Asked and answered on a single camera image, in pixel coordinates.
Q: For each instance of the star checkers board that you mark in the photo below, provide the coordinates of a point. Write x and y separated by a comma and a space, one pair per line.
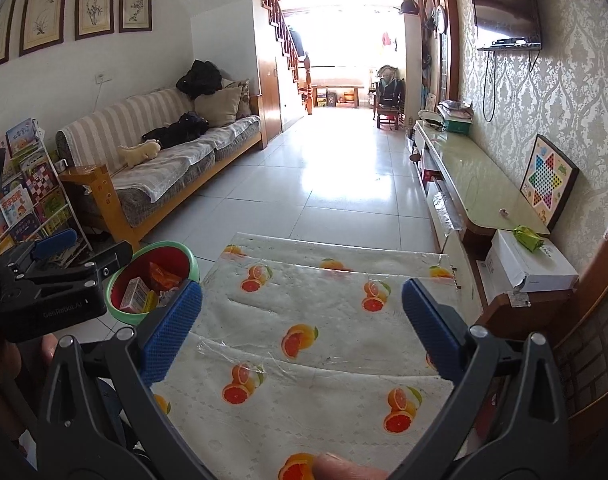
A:
549, 180

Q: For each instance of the black clothes pile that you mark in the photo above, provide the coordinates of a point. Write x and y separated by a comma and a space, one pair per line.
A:
199, 79

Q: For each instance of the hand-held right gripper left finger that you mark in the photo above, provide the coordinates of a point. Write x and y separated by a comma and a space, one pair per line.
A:
173, 332

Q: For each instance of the round wall clock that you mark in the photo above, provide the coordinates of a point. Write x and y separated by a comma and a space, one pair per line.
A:
439, 20

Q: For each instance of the dark helmet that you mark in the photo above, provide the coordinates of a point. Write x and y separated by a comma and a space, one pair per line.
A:
410, 6

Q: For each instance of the wooden staircase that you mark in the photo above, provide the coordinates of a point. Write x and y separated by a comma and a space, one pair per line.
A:
279, 35

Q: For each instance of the pale pink paper carton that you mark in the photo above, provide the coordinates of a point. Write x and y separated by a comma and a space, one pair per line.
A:
133, 296

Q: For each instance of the patterned pillow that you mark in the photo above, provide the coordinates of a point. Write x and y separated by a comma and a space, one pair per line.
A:
245, 97

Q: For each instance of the green packet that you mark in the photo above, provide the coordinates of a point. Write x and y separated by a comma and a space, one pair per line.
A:
529, 237

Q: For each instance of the fruit print tablecloth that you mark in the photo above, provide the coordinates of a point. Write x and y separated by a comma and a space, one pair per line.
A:
334, 360

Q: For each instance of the wooden chair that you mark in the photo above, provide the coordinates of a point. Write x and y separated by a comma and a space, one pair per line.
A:
389, 100

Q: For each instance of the black jacket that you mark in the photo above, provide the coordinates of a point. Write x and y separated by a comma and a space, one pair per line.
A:
181, 132

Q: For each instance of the long television cabinet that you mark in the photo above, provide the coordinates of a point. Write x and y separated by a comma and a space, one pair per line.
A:
484, 185

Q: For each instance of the wall television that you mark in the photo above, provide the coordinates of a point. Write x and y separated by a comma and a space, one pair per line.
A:
506, 2

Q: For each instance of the tan pillow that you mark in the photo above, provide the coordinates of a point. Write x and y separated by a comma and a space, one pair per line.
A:
216, 107

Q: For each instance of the white book rack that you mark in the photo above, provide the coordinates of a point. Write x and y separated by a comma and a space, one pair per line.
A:
33, 185

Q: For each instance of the person's right hand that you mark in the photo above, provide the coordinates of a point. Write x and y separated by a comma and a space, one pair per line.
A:
344, 470

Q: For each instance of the red box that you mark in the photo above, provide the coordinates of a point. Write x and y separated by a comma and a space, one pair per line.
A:
431, 175

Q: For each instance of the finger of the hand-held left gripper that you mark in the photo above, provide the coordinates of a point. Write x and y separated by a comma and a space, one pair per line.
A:
108, 260
56, 242

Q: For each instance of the black set-top box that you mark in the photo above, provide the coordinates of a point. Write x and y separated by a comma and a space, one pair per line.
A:
509, 41

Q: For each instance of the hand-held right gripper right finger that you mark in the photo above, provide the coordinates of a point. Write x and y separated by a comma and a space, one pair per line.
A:
431, 332

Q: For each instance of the cream plush toy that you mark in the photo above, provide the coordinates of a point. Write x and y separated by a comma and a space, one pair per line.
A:
138, 154

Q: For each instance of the striped wooden sofa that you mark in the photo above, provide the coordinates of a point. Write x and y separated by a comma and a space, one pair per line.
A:
108, 120

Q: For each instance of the wooden lattice panel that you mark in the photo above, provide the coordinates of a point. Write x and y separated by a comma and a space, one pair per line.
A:
594, 350

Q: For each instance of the person's left hand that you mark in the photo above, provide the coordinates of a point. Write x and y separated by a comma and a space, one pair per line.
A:
8, 385

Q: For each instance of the green box with stacked items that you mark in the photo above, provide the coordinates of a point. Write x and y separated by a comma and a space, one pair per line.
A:
456, 122

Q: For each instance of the dark wooden side table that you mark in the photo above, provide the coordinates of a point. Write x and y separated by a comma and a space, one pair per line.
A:
529, 317

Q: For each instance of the white cardboard box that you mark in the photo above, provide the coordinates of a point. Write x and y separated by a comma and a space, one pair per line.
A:
534, 270

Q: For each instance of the red bin with green rim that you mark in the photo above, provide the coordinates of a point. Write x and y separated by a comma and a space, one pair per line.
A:
183, 260

